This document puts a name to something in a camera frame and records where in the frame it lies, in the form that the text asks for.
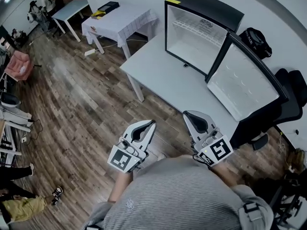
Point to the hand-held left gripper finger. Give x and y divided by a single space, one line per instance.
134 126
148 139

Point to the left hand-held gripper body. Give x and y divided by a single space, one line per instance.
124 158

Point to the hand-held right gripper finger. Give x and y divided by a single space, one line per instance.
193 133
208 121

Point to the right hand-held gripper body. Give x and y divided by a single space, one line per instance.
216 150

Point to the white wire fridge shelf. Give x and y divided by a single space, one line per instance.
192 27

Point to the person's left forearm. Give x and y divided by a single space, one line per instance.
121 186

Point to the black mini fridge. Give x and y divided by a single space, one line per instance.
208 8

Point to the white work table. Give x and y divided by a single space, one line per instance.
244 87

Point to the grey striped shirt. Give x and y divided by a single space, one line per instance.
177 195

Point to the white side table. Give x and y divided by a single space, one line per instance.
127 50

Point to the white power strip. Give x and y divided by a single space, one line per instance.
89 52

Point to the black mesh office chair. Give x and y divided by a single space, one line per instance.
292 99

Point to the black bag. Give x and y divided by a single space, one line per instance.
256 43

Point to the white checked tablecloth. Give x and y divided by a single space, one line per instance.
122 20

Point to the yellow box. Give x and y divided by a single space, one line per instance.
98 14

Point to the white floor machine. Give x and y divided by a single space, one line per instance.
12 114

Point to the black box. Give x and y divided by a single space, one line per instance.
109 5

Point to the pink armchair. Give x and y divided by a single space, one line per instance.
19 65

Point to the light blue table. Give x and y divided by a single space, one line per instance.
70 8

